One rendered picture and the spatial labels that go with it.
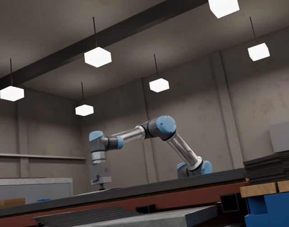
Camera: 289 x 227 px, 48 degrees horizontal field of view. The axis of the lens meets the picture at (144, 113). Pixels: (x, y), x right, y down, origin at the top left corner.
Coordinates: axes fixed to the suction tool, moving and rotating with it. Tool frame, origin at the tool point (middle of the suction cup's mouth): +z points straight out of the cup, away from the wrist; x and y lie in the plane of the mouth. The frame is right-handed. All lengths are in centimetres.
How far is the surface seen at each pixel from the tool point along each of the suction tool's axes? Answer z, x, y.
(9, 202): -2.2, -26.0, -39.9
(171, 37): -424, 652, -262
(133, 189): 2, -32, 44
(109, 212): 8, -47, 44
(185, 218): 11, -60, 78
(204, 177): 2, -29, 70
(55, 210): 5.0, -33.8, 3.5
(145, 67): -424, 770, -437
